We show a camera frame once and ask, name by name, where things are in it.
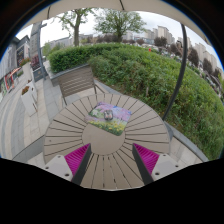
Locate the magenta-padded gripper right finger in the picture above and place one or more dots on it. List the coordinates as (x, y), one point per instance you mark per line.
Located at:
(165, 165)

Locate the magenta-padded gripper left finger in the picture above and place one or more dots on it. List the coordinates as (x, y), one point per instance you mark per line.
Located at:
(60, 165)

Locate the flower print mouse pad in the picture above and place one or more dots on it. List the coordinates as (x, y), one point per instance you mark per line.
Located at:
(96, 120)

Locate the white planter box with flowers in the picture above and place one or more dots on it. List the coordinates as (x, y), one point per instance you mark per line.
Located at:
(28, 101)
(26, 70)

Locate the brown slatted outdoor chair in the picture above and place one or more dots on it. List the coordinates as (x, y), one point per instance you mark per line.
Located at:
(76, 81)

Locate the dark curved umbrella pole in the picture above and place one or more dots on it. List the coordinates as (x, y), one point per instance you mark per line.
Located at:
(180, 73)

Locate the tall grey sign pillar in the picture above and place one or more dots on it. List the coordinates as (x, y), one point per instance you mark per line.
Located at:
(36, 50)

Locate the thin-crowned tree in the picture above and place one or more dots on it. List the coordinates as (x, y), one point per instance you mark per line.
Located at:
(76, 26)

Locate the dense round-crowned tree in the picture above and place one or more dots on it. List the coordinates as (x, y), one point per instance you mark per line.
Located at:
(118, 21)

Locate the beige umbrella canopy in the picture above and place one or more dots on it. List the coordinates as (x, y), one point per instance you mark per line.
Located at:
(100, 5)

